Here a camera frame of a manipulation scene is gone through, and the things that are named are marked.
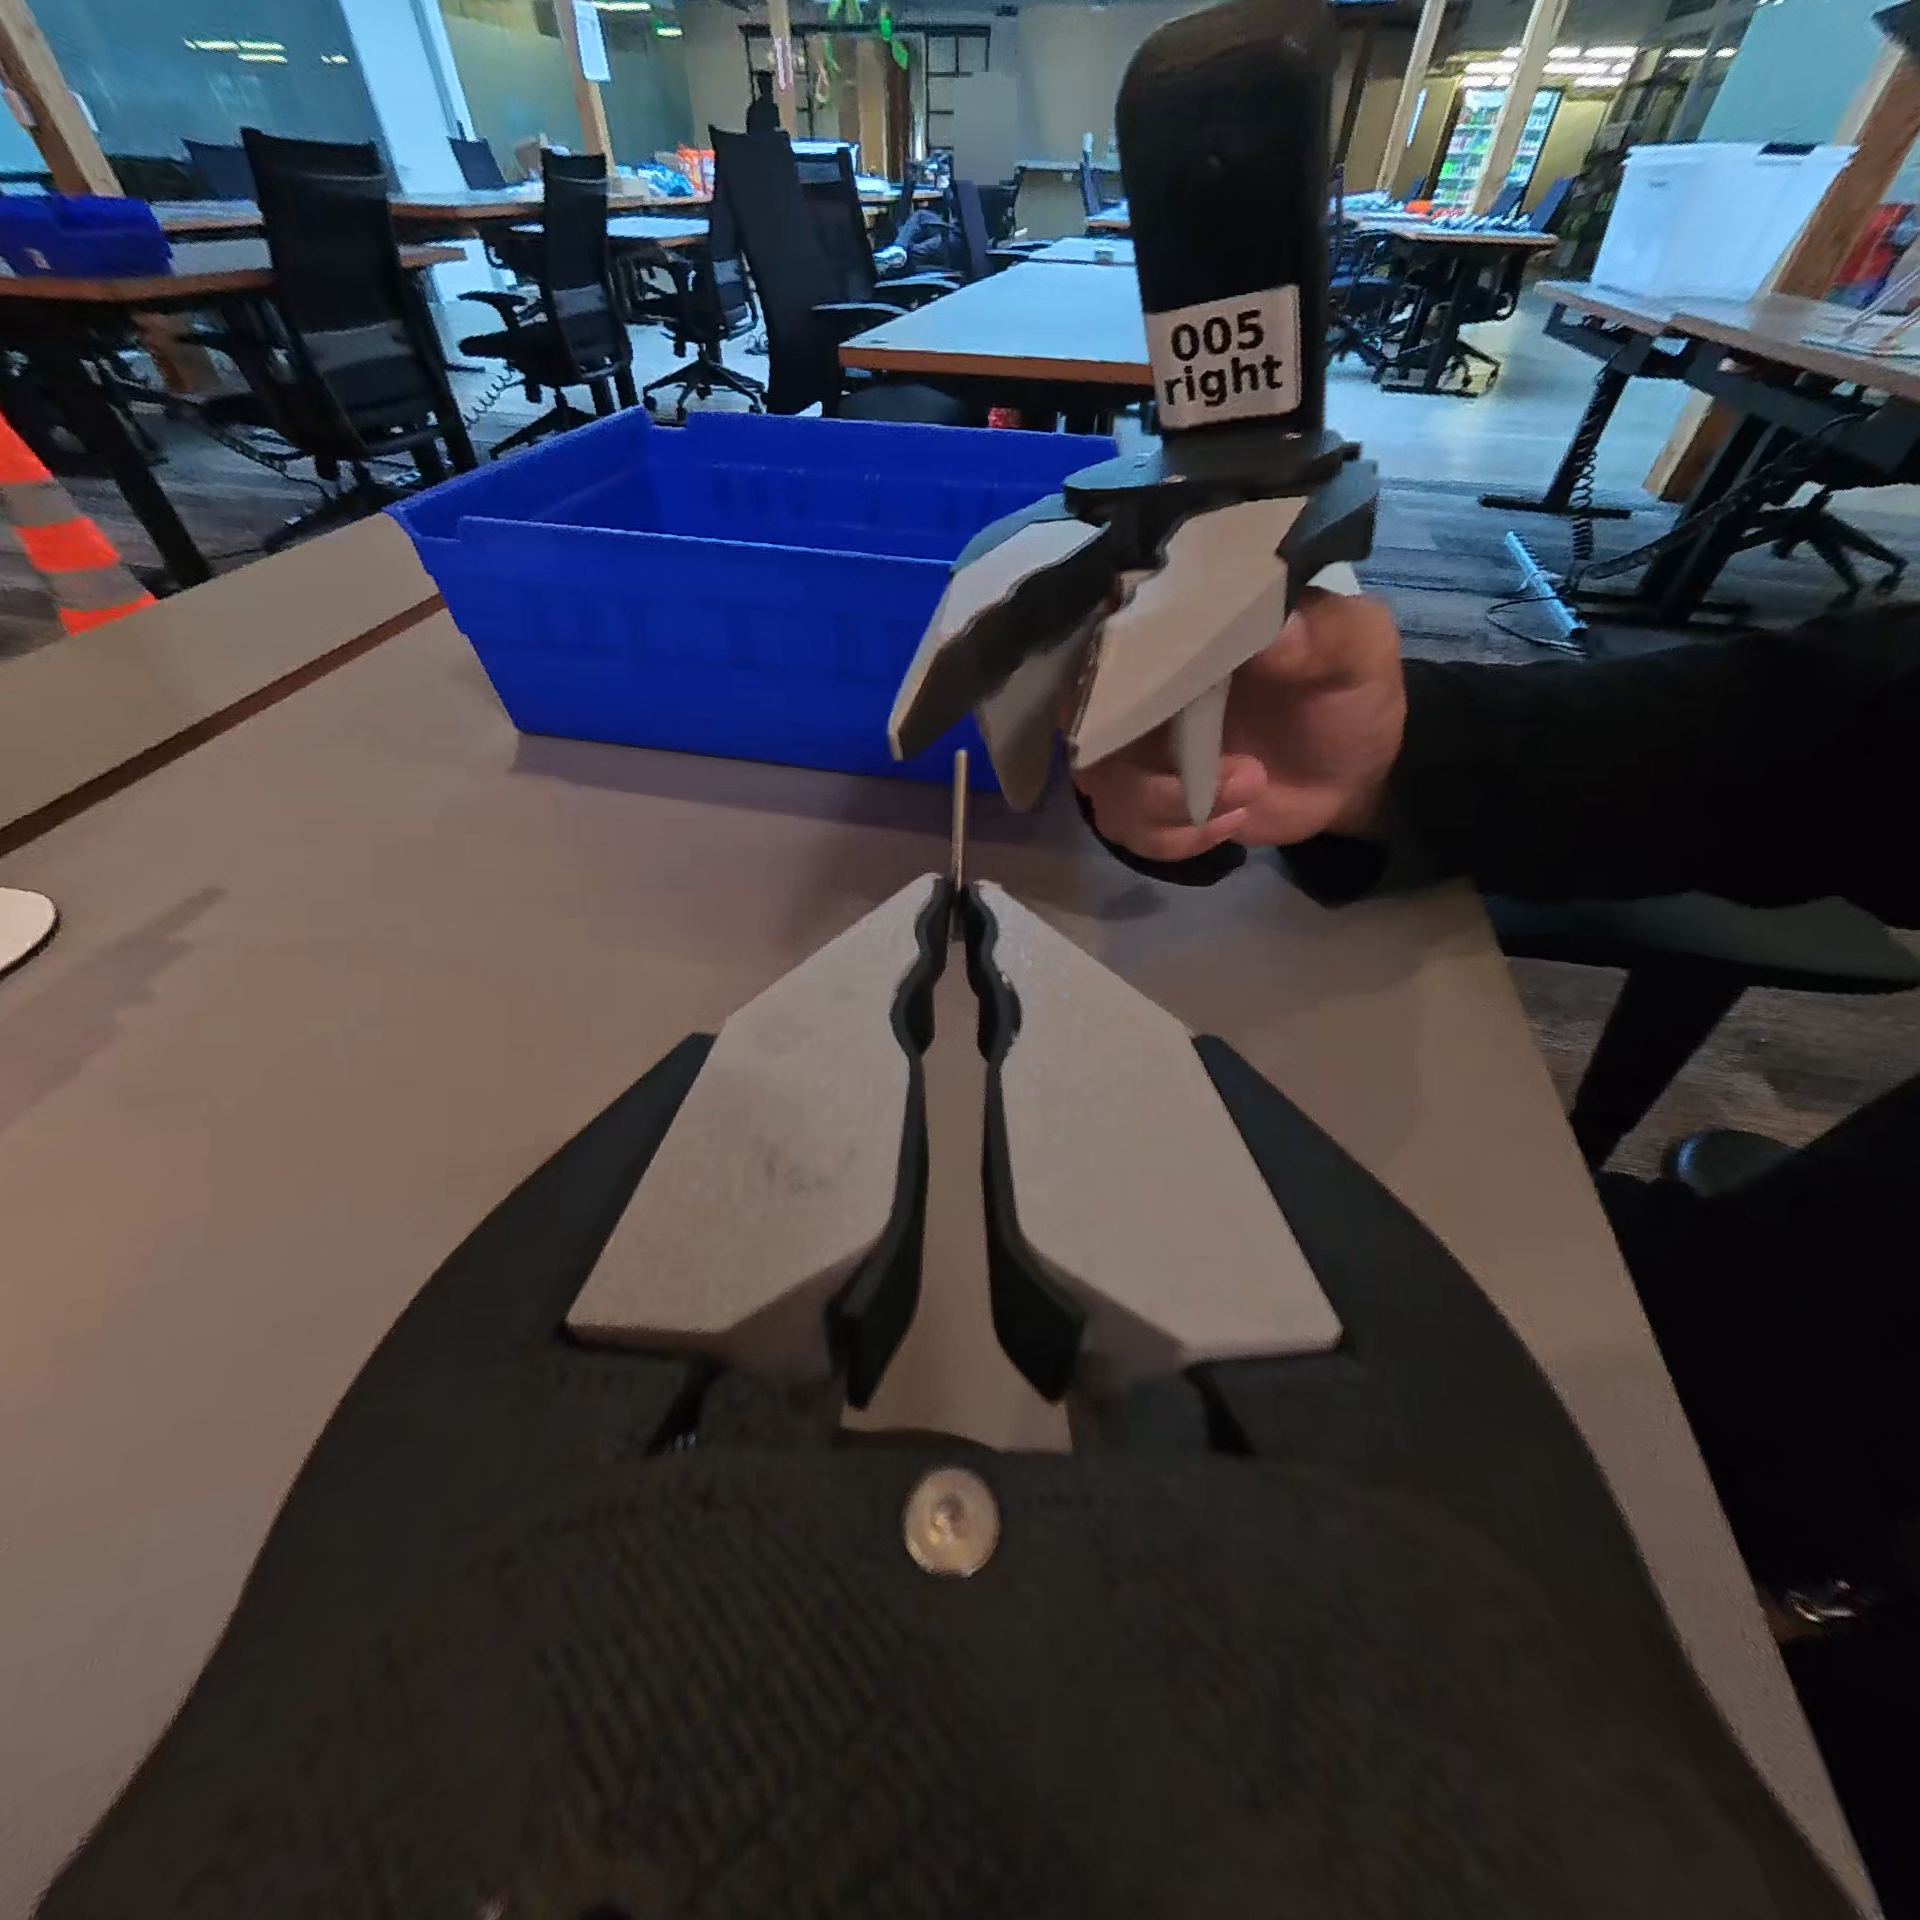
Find lit drinks fridge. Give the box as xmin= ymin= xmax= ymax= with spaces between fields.
xmin=1430 ymin=82 xmax=1565 ymax=212

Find black office chair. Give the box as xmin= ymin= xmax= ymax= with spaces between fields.
xmin=1493 ymin=892 xmax=1920 ymax=1194
xmin=644 ymin=128 xmax=962 ymax=426
xmin=458 ymin=150 xmax=642 ymax=453
xmin=239 ymin=128 xmax=483 ymax=490

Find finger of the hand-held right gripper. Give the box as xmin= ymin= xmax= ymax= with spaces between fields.
xmin=1069 ymin=496 xmax=1309 ymax=771
xmin=885 ymin=520 xmax=1121 ymax=816

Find blue plastic bin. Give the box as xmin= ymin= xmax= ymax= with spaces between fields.
xmin=386 ymin=404 xmax=1125 ymax=794

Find white storage box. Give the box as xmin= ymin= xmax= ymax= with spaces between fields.
xmin=1590 ymin=141 xmax=1862 ymax=302

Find orange striped traffic cone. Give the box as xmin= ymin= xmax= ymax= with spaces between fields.
xmin=0 ymin=412 xmax=159 ymax=641

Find white power strip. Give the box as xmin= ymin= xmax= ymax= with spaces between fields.
xmin=1499 ymin=532 xmax=1593 ymax=650

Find stack of blue bins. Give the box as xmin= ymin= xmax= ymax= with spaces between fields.
xmin=0 ymin=195 xmax=174 ymax=280

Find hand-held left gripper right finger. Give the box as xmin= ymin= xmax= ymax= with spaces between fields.
xmin=971 ymin=880 xmax=1343 ymax=1402

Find person's legs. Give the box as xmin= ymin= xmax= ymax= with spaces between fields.
xmin=1597 ymin=1078 xmax=1920 ymax=1920

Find person's right hand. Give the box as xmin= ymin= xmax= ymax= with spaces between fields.
xmin=1071 ymin=592 xmax=1413 ymax=864

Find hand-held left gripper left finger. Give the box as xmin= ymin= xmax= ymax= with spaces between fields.
xmin=564 ymin=875 xmax=950 ymax=1409

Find wood-edged office desk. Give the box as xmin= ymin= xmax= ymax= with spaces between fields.
xmin=1477 ymin=276 xmax=1920 ymax=634
xmin=0 ymin=230 xmax=470 ymax=589
xmin=839 ymin=262 xmax=1157 ymax=437

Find person's right forearm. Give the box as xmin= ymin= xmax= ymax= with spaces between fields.
xmin=1282 ymin=600 xmax=1920 ymax=917

